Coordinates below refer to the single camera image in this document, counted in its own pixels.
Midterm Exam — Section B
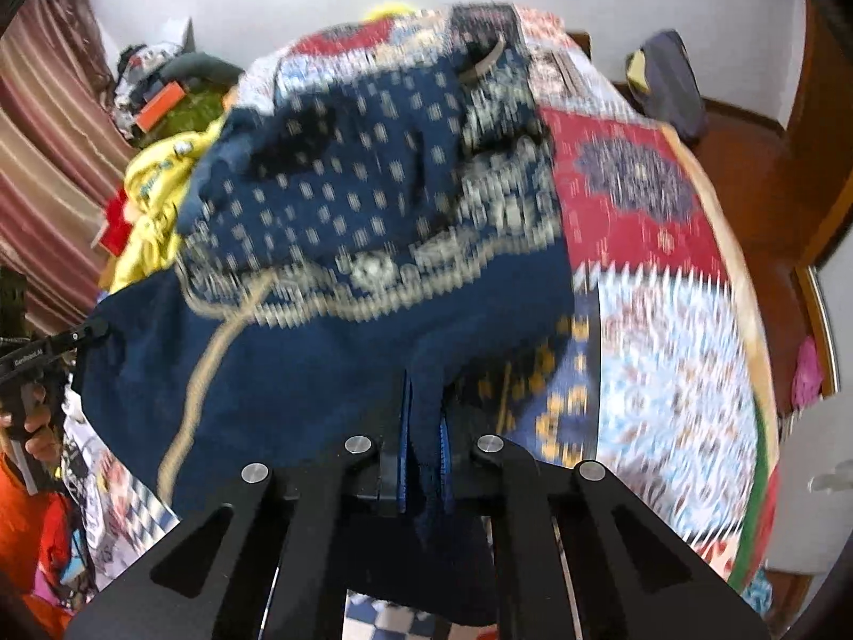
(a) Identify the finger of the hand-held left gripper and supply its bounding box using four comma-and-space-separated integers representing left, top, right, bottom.
50, 318, 111, 354

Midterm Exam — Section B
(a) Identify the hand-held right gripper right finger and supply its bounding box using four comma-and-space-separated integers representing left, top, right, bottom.
436, 415, 769, 640

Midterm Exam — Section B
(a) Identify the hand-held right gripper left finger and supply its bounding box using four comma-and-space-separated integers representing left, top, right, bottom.
63, 369, 415, 640

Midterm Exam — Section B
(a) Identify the navy patterned garment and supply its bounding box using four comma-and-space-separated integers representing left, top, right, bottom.
70, 46, 582, 629

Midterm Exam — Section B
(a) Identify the person's left forearm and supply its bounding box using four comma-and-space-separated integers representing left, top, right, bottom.
0, 452, 76, 640

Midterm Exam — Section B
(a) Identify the pile of mixed clothes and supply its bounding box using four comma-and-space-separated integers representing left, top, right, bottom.
112, 42, 196, 114

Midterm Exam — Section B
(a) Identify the person's left hand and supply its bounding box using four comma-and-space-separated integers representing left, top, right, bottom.
22, 402, 54, 464

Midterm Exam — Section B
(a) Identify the red cloth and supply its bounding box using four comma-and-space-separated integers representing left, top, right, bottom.
99, 185, 132, 259

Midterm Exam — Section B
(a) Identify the yellow garment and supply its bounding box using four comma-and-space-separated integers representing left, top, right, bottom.
107, 120, 232, 295

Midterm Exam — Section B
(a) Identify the white printed cloth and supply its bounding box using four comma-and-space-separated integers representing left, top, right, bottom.
59, 413, 182, 589

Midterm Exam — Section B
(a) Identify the striped curtain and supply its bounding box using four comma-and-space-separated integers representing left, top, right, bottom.
0, 0, 146, 335

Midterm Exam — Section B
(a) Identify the orange box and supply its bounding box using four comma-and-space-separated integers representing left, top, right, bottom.
133, 80, 188, 132

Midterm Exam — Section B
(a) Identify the green cloth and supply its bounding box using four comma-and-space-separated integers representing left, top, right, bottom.
140, 88, 229, 149

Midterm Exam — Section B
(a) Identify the teal printed cloth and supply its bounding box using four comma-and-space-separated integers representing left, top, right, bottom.
742, 570, 775, 615

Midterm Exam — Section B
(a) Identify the patchwork bedspread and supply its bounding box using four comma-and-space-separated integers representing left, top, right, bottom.
236, 3, 767, 640

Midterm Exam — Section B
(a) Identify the white cabinet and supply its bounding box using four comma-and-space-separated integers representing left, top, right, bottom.
765, 380, 853, 575

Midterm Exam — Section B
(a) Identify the grey backpack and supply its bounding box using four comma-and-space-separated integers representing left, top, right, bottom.
626, 30, 711, 145

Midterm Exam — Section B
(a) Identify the wooden door frame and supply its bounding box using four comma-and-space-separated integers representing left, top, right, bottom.
793, 0, 853, 401

